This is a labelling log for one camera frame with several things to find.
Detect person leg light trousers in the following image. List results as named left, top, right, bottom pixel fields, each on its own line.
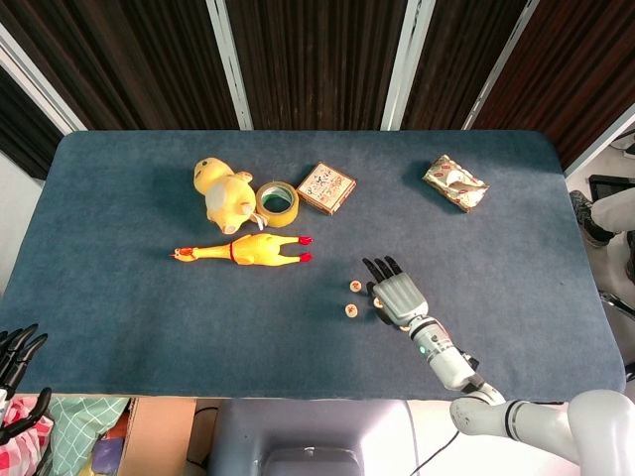
left=589, top=180, right=635, bottom=234

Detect grey robot torso base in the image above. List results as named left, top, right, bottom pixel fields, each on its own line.
left=207, top=398, right=423, bottom=476

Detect yellow rubber chicken toy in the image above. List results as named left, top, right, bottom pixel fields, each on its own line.
left=171, top=233, right=315, bottom=268

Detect dark sneaker shoe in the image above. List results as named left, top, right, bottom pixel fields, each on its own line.
left=569, top=189, right=616, bottom=248

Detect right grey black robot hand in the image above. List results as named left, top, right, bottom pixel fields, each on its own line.
left=362, top=255, right=430, bottom=329

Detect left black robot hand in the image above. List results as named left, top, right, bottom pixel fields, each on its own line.
left=0, top=323, right=54, bottom=445

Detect blue table cloth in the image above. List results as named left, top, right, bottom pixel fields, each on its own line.
left=0, top=129, right=627, bottom=402

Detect black metal stand leg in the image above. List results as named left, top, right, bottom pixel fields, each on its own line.
left=597, top=291, right=635, bottom=318

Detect yellow plush pig toy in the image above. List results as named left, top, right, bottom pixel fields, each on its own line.
left=192, top=156, right=264, bottom=236

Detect pink checkered cloth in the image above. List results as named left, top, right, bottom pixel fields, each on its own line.
left=0, top=395, right=56, bottom=476

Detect green checkered cloth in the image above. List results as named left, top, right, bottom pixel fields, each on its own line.
left=47, top=395, right=131, bottom=476

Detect purple bag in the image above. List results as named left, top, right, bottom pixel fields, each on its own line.
left=91, top=435, right=130, bottom=476

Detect small card box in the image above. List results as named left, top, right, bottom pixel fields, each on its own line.
left=296, top=162, right=358, bottom=216

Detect dark brown slatted screen panel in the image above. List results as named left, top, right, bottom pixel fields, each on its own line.
left=400, top=0, right=520, bottom=131
left=0, top=63, right=64, bottom=180
left=225, top=0, right=413, bottom=131
left=470, top=0, right=635, bottom=170
left=0, top=0, right=242, bottom=133

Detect thin black cable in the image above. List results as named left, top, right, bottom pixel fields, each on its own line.
left=404, top=428, right=462, bottom=476

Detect brown cardboard box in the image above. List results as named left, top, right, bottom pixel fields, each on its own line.
left=117, top=396, right=198, bottom=476

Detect yellow tape roll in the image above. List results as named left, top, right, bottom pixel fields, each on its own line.
left=255, top=180, right=301, bottom=229

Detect printed tissue pack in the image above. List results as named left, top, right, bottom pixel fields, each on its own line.
left=422, top=154, right=491, bottom=213

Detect black flat device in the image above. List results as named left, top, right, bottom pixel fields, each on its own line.
left=588, top=174, right=622, bottom=199

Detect white screen frame post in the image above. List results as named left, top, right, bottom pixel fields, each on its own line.
left=380, top=0, right=437, bottom=131
left=565, top=106, right=635, bottom=179
left=461, top=0, right=540, bottom=131
left=205, top=0, right=254, bottom=131
left=0, top=22, right=89, bottom=134

